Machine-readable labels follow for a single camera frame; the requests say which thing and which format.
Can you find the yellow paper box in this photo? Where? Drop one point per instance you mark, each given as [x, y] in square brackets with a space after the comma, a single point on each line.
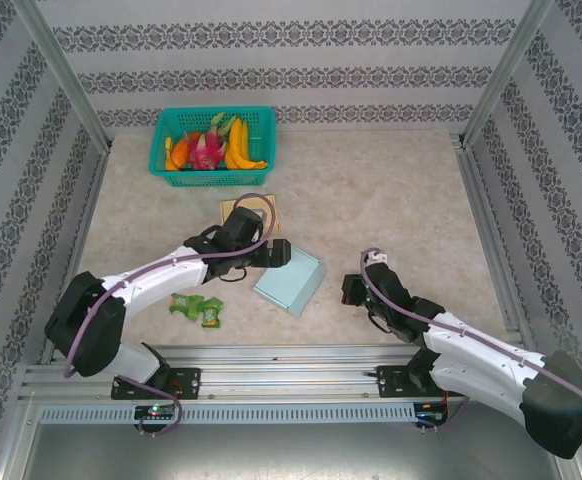
[251, 204]

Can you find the light blue paper box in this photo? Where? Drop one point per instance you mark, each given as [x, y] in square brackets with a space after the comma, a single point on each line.
[286, 285]

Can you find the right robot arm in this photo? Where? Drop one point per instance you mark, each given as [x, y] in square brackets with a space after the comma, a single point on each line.
[476, 350]

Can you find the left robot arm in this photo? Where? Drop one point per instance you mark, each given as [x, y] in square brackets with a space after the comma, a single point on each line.
[161, 280]

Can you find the teal plastic basket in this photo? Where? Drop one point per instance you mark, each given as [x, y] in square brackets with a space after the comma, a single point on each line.
[211, 179]

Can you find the green snack packet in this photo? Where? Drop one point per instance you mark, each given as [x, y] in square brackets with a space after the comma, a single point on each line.
[183, 302]
[212, 315]

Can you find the pink dragon fruit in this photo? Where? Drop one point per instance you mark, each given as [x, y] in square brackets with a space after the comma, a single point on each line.
[205, 152]

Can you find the yellow banana bunch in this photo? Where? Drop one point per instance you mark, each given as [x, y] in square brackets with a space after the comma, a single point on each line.
[238, 145]

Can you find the orange fruit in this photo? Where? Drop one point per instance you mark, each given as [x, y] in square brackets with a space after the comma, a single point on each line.
[181, 152]

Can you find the small yellow fruit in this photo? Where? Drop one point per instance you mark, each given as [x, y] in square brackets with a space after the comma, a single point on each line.
[168, 146]

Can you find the small circuit board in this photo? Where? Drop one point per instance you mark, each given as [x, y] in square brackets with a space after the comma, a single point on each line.
[156, 411]
[431, 414]

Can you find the grey metal sheet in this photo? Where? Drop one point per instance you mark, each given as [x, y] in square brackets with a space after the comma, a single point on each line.
[291, 455]

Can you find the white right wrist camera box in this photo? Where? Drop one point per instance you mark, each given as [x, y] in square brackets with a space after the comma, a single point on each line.
[378, 257]

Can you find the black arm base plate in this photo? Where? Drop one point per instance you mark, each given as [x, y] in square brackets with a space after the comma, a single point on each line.
[191, 382]
[388, 385]

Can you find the aluminium side rail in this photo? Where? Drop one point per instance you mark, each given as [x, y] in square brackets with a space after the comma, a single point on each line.
[78, 250]
[493, 250]

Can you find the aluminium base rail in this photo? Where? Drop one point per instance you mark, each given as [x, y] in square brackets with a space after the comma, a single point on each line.
[281, 372]

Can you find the aluminium frame post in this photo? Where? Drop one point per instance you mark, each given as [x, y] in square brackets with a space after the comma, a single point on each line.
[506, 70]
[61, 70]

